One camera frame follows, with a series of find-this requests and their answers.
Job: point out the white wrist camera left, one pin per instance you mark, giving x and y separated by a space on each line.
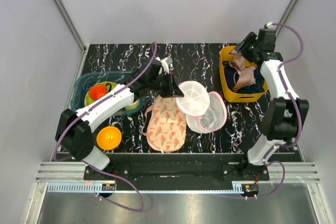
165 64

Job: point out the green dotted plate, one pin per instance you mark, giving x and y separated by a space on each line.
110 86

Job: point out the navy blue bra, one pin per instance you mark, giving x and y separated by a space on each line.
230 74

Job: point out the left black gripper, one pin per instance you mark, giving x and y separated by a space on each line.
172 89

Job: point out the white mesh laundry bag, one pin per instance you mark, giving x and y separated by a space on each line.
205 111

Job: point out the yellow plastic basket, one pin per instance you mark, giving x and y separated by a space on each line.
232 96

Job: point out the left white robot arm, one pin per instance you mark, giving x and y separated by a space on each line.
75 128

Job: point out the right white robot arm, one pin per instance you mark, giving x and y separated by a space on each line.
283 121

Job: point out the pink satin bra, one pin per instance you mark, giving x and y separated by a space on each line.
238 62

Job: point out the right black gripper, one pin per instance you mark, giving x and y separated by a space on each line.
250 38

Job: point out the orange plastic cup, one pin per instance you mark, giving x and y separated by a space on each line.
97 91

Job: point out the teal transparent plastic bin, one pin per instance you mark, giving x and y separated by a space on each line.
85 82

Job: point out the aluminium frame rail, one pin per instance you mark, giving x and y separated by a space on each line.
70 25

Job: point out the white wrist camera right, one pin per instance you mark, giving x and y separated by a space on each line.
270 25

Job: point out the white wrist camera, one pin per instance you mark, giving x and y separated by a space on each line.
165 64
270 25

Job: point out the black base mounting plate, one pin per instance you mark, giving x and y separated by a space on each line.
174 171

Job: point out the orange plastic bowl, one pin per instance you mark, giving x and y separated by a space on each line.
109 138

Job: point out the dark blue lace bra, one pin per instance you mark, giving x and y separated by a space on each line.
260 83

